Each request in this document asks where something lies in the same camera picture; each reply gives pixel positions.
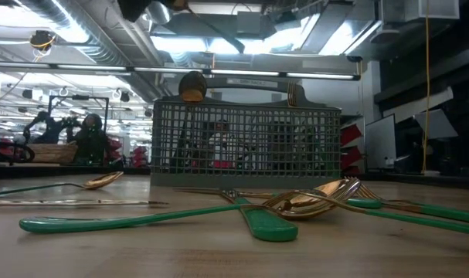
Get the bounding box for hanging yellow cable reel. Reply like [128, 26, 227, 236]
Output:
[29, 29, 57, 52]

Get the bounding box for woven wicker basket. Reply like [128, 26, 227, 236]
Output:
[26, 143, 79, 165]

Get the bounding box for red storage bins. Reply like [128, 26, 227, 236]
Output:
[340, 123, 363, 177]

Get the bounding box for white board panel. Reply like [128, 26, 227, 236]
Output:
[364, 114, 397, 171]

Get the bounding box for black ceiling box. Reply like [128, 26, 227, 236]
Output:
[236, 10, 274, 39]

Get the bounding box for green-handled gold spoon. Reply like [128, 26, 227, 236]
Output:
[19, 178, 362, 235]

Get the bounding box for black background station frame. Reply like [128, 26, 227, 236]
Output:
[47, 95, 110, 134]

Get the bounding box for silver ventilation duct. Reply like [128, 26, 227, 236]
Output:
[19, 0, 173, 101]

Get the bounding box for long ceiling light bar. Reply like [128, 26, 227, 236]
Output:
[0, 59, 362, 82]

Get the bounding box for grey mesh cutlery basket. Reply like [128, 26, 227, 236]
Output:
[151, 75, 342, 189]

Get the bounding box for person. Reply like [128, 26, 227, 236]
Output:
[66, 113, 108, 167]

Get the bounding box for white angled panel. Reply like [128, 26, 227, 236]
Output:
[413, 108, 460, 141]

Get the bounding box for gold spoon green handle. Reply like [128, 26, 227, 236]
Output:
[0, 171, 125, 198]
[263, 179, 469, 237]
[178, 70, 209, 103]

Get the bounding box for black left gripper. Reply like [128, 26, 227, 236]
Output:
[117, 0, 155, 23]

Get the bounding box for red background objects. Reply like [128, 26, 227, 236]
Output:
[131, 145, 148, 168]

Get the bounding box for hanging yellow cable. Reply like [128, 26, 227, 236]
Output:
[420, 0, 432, 175]

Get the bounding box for black curved background equipment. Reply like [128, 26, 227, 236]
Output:
[0, 139, 36, 164]

